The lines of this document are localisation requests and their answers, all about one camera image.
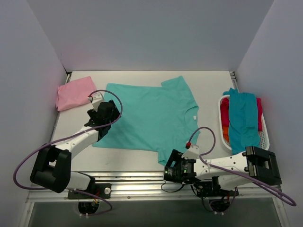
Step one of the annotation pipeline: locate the mint green t-shirt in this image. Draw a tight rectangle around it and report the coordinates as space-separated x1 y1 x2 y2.
93 76 199 166

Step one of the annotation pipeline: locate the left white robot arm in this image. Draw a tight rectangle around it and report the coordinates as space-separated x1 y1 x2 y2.
30 100 120 198

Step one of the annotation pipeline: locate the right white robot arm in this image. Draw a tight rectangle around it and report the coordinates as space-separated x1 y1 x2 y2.
164 144 282 195

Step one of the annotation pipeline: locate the folded pink t-shirt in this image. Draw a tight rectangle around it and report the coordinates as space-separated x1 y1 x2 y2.
56 77 96 112

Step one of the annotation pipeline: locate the orange t-shirt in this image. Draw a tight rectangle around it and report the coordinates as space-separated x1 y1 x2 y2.
222 126 229 142

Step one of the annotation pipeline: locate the red t-shirt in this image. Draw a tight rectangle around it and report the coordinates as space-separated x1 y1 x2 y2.
220 98 263 131

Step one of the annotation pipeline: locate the teal blue t-shirt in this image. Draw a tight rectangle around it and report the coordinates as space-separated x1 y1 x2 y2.
224 88 260 155

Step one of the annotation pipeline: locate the white laundry basket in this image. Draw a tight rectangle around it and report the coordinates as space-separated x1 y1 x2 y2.
218 95 270 150

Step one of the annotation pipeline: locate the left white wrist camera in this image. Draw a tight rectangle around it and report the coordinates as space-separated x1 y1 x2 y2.
88 92 104 111

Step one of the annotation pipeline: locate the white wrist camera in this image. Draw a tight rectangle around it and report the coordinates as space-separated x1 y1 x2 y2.
88 92 104 111
181 142 200 160

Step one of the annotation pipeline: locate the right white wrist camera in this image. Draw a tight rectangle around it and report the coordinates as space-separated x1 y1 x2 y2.
181 142 200 160

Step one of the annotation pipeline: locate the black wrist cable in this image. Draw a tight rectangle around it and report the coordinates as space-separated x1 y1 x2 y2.
160 179 190 192

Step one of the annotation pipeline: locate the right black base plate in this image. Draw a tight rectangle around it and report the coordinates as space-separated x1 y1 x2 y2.
193 181 239 198

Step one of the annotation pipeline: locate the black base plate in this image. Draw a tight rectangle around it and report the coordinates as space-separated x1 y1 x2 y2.
193 181 239 198
67 183 112 200

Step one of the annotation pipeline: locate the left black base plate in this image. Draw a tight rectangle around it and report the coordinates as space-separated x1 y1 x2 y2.
67 183 112 200

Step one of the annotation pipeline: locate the aluminium rail frame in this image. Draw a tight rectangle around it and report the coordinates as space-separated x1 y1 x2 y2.
25 70 284 227

